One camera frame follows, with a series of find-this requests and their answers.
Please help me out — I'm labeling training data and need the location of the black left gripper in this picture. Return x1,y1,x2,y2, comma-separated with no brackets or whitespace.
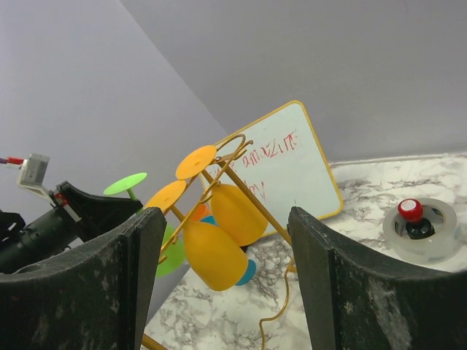
1,182,143,273

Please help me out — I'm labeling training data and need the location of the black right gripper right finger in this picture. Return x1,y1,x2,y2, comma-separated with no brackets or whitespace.
287,207,466,349

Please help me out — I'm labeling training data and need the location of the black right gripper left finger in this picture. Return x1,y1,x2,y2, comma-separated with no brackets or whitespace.
1,208,166,349

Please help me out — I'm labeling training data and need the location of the green plastic wine glass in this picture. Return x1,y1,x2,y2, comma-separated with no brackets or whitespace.
103,171,189,279

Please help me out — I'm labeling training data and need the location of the yellow plastic wine glass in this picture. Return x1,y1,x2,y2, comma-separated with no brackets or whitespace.
158,190,248,292
176,145,268,246

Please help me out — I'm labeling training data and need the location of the blue plastic wine glass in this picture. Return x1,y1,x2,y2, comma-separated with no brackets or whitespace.
200,214,257,286

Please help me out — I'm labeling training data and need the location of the orange plastic wine glass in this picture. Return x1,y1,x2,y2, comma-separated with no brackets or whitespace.
190,203,211,222

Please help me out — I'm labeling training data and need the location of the clear tape roll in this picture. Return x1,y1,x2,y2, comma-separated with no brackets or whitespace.
382,198,462,265

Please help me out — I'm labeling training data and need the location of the small bottle with red cap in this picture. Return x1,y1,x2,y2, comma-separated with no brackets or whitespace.
397,198,435,240

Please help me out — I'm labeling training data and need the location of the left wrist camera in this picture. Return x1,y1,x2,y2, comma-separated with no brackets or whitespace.
17,153,54,206

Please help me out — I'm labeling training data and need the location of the gold wire wine glass rack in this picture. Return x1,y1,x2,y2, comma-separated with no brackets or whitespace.
140,133,297,350

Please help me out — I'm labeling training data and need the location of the small whiteboard with yellow frame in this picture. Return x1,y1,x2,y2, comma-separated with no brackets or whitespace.
198,100,344,238

